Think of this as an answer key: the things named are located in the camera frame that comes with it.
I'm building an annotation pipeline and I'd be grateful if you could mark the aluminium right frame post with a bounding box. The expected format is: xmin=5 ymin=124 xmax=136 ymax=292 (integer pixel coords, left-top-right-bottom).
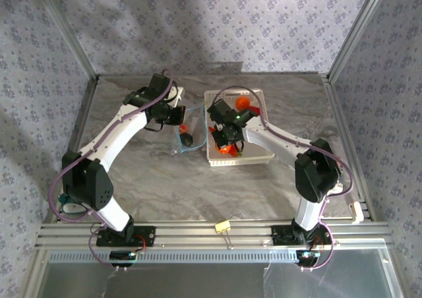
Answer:
xmin=328 ymin=0 xmax=390 ymax=81

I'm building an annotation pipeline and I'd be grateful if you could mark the right small controller board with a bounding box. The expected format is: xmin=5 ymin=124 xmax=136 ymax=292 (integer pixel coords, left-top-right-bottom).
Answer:
xmin=295 ymin=250 xmax=320 ymax=266

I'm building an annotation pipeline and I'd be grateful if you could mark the aluminium frame cross rail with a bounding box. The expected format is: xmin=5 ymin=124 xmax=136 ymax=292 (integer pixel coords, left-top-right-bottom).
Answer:
xmin=35 ymin=222 xmax=393 ymax=248

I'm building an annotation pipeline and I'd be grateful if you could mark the teal white plastic bracket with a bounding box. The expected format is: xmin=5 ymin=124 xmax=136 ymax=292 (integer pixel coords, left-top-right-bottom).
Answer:
xmin=58 ymin=194 xmax=88 ymax=215

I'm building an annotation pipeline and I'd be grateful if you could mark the yellow binder clip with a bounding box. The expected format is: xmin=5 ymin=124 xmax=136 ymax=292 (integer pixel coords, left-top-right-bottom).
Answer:
xmin=214 ymin=222 xmax=235 ymax=249

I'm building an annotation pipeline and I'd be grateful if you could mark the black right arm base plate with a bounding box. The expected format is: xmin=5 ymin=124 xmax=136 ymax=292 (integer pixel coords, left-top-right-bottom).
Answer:
xmin=272 ymin=225 xmax=332 ymax=246

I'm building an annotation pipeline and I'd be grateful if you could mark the grey metal panel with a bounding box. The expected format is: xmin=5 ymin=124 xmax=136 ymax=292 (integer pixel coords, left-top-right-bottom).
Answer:
xmin=42 ymin=261 xmax=396 ymax=298

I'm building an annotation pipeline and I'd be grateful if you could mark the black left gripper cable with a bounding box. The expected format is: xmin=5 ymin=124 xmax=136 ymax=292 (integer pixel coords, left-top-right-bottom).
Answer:
xmin=144 ymin=121 xmax=166 ymax=133

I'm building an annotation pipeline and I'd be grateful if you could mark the aluminium right side rail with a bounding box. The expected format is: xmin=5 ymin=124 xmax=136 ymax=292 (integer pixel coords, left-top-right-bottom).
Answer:
xmin=322 ymin=75 xmax=377 ymax=222

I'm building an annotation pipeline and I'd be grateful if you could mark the aluminium left side rail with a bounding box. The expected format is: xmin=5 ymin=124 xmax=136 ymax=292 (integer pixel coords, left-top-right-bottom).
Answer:
xmin=39 ymin=76 xmax=100 ymax=226

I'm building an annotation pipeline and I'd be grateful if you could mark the aluminium left frame post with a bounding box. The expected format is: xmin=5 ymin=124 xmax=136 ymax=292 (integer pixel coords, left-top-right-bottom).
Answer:
xmin=32 ymin=0 xmax=100 ymax=81

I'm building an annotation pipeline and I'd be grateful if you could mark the clear zip-top bag blue zipper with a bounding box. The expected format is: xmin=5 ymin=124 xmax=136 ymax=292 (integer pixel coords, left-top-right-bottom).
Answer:
xmin=171 ymin=105 xmax=210 ymax=156

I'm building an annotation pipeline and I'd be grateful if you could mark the aluminium frame post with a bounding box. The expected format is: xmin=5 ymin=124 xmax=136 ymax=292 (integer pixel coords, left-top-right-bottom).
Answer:
xmin=328 ymin=0 xmax=390 ymax=81
xmin=32 ymin=0 xmax=100 ymax=81

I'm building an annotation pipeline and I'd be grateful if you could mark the white perforated plastic basket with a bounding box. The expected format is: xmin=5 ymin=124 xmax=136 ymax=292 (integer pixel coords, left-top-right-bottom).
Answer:
xmin=203 ymin=88 xmax=276 ymax=168

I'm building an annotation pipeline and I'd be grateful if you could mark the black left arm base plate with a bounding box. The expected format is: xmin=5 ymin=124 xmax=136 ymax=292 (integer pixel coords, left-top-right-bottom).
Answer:
xmin=96 ymin=225 xmax=156 ymax=248

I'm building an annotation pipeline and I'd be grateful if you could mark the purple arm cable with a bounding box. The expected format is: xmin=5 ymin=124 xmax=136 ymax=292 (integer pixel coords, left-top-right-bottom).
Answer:
xmin=210 ymin=86 xmax=355 ymax=272
xmin=48 ymin=67 xmax=175 ymax=272

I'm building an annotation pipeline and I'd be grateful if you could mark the grey slotted cable duct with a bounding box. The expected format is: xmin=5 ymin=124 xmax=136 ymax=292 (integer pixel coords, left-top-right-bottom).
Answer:
xmin=49 ymin=247 xmax=390 ymax=263

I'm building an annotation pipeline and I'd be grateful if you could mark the small controller board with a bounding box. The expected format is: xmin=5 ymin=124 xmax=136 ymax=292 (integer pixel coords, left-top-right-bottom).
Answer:
xmin=109 ymin=251 xmax=136 ymax=262
xmin=295 ymin=250 xmax=320 ymax=266

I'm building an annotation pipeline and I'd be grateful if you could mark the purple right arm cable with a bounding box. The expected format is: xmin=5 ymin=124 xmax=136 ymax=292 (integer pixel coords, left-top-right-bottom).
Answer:
xmin=210 ymin=86 xmax=355 ymax=272

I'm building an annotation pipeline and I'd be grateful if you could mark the left small controller board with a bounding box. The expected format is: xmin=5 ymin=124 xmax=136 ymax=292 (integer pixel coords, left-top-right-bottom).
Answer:
xmin=109 ymin=251 xmax=136 ymax=262

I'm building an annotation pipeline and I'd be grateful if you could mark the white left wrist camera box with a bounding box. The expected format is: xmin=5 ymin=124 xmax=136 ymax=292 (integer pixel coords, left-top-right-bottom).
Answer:
xmin=166 ymin=86 xmax=185 ymax=107

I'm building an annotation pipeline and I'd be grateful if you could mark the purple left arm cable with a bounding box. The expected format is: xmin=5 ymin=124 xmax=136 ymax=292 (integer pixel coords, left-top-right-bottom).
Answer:
xmin=48 ymin=67 xmax=175 ymax=272

